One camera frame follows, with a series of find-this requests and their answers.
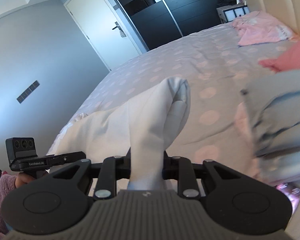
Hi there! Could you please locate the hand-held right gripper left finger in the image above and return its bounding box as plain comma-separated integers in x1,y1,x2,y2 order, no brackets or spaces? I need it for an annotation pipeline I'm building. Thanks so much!
44,148,132,200

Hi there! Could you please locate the cream padded headboard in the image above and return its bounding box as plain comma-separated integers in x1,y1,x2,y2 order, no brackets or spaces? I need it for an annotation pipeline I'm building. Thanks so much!
236,0,300,39

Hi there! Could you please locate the person's left hand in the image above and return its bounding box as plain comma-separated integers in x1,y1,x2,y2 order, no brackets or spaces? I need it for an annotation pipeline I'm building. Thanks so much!
16,172,40,188

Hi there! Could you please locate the pink crumpled blanket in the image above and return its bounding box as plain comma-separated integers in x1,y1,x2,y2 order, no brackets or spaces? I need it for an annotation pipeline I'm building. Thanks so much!
231,11,300,47

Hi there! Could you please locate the coral pink pillow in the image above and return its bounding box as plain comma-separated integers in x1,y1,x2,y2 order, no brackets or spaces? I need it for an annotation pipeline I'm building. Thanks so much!
258,29,300,73

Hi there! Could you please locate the white t-shirt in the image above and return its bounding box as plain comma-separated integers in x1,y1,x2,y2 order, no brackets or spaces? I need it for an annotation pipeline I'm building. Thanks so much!
126,77,192,191

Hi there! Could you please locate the black bag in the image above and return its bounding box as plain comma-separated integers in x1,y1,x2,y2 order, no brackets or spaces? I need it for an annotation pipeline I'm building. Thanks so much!
216,0,237,7

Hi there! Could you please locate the dark sliding door wardrobe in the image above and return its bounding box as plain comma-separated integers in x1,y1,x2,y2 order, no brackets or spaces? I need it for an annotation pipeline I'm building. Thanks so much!
102,0,228,51

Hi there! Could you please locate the white garment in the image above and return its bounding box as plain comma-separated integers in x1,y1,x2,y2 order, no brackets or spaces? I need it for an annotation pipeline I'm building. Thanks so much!
46,102,132,156

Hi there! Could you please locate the white nightstand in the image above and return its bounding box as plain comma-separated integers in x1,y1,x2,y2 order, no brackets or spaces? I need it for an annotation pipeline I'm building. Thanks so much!
216,5,250,24

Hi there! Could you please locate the stack of folded clothes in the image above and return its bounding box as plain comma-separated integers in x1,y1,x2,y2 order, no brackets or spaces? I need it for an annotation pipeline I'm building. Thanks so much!
236,70,300,213

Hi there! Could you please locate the white door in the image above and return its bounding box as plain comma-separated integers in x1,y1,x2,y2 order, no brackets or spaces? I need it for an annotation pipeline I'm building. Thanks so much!
64,0,143,71

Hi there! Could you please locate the dark wall switch panel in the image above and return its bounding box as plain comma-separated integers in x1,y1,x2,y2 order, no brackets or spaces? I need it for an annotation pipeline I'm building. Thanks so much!
16,80,39,103

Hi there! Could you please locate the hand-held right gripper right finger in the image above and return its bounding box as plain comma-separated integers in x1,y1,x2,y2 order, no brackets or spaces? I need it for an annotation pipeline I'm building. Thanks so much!
162,150,253,200

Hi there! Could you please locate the bed with polka dot cover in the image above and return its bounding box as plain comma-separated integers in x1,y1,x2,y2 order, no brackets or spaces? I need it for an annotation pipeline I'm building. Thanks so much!
46,24,300,188

